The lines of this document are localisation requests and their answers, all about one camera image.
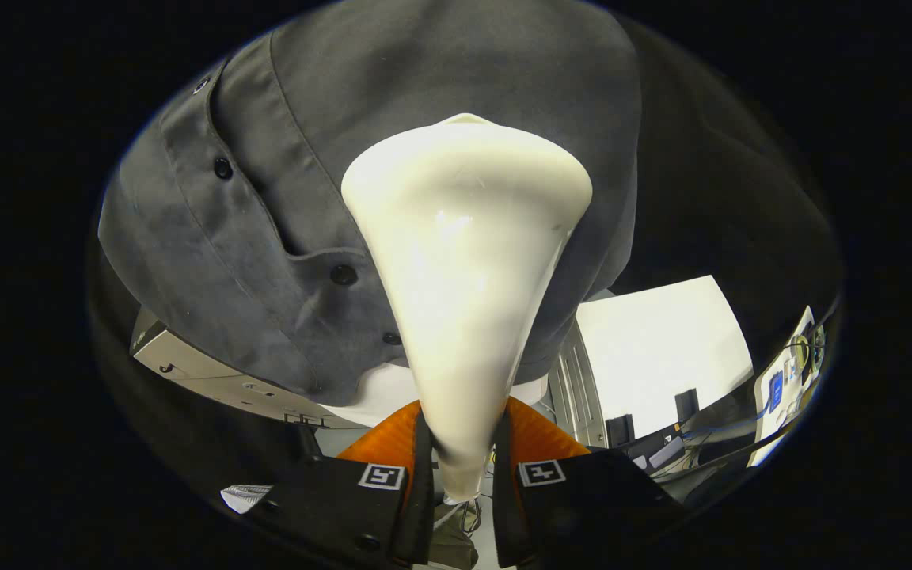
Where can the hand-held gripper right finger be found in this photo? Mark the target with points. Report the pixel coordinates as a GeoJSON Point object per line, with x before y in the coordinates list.
{"type": "Point", "coordinates": [583, 507]}

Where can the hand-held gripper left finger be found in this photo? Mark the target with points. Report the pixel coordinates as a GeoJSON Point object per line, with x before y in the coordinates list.
{"type": "Point", "coordinates": [345, 511]}

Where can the white garment steamer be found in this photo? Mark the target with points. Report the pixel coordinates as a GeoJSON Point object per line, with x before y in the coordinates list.
{"type": "Point", "coordinates": [464, 261]}

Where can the grey button-up shirt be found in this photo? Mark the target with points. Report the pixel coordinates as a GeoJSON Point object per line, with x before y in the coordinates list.
{"type": "Point", "coordinates": [305, 158]}

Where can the small black box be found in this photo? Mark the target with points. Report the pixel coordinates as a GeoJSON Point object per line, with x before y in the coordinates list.
{"type": "Point", "coordinates": [619, 431]}
{"type": "Point", "coordinates": [686, 405]}

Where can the striped cloth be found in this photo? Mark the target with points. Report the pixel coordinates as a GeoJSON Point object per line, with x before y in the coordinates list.
{"type": "Point", "coordinates": [246, 497]}

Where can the grey ribbed panel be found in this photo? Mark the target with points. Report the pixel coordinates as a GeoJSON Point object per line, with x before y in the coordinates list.
{"type": "Point", "coordinates": [579, 388]}

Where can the white mannequin torso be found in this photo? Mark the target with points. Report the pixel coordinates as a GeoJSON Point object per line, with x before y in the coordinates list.
{"type": "Point", "coordinates": [381, 396]}

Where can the grey cabinet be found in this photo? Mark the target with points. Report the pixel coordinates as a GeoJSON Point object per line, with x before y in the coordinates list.
{"type": "Point", "coordinates": [203, 376]}

